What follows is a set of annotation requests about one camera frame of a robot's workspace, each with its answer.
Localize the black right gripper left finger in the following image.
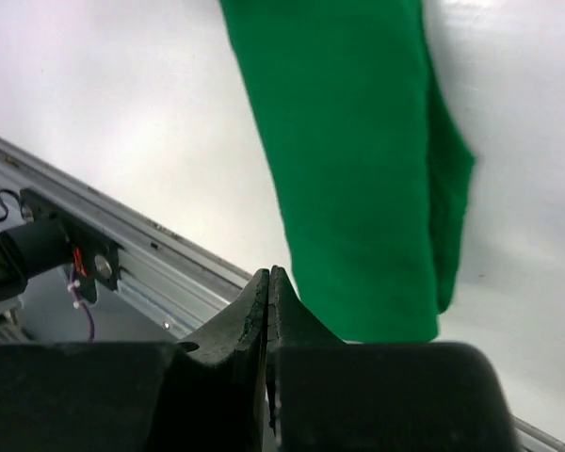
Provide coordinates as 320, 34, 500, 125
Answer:
0, 269, 269, 451

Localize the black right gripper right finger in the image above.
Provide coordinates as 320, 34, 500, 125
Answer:
266, 266, 518, 451

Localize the green t shirt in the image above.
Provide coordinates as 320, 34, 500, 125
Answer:
221, 1, 474, 343

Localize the aluminium frame rail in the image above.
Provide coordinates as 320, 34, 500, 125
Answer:
0, 138, 565, 451

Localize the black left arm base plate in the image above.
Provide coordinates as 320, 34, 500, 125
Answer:
5, 188, 120, 303

